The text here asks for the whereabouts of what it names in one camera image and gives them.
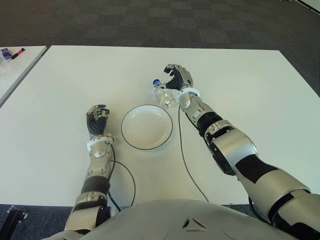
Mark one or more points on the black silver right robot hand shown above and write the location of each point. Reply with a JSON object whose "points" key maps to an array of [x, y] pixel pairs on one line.
{"points": [[183, 78]]}

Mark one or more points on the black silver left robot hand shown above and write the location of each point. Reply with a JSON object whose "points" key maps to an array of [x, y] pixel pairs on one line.
{"points": [[97, 123]]}

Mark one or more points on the clear water bottle blue cap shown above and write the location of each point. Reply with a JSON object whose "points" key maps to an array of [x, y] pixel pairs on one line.
{"points": [[165, 98]]}

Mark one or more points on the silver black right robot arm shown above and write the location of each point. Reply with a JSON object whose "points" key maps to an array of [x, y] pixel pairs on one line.
{"points": [[232, 155]]}

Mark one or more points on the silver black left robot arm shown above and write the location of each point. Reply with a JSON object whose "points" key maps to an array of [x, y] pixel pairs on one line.
{"points": [[97, 165]]}

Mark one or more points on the white plate with black rim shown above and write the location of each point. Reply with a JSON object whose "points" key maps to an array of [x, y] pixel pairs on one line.
{"points": [[147, 128]]}

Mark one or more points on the small white table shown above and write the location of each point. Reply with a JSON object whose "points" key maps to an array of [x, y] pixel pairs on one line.
{"points": [[17, 67]]}

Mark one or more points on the red black marker pen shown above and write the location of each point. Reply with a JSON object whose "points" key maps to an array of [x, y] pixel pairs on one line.
{"points": [[17, 53]]}

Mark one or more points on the blue printed packet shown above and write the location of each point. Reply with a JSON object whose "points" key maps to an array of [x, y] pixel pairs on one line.
{"points": [[5, 53]]}

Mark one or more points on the grey robot torso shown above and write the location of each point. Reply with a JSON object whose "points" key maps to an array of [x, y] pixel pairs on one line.
{"points": [[175, 220]]}

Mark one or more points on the black wheeled stand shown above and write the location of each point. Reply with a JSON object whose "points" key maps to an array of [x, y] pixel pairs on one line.
{"points": [[13, 217]]}

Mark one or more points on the white board panel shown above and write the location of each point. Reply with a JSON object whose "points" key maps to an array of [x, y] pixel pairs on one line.
{"points": [[311, 6]]}

